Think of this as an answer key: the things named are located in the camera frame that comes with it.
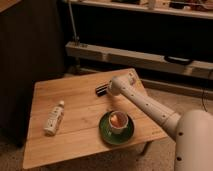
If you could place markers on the metal stand pole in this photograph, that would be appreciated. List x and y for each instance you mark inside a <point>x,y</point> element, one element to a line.
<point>75,37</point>

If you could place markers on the long wooden shelf rail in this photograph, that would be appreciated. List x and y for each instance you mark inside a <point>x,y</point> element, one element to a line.
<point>137,59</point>

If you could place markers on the white plastic bottle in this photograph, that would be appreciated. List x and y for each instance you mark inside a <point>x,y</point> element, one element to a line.
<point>54,119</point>

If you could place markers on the green saucer plate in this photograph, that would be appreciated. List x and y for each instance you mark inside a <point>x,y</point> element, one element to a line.
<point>115,139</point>

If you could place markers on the cup with orange contents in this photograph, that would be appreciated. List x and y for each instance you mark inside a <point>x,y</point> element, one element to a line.
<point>118,121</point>

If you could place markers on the black striped eraser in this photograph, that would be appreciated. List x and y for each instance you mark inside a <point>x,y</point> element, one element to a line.
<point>101,90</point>

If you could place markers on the black handle on shelf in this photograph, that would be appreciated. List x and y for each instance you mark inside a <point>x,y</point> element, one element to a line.
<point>180,61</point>

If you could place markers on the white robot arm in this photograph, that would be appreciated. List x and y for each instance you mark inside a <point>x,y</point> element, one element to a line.
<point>192,131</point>

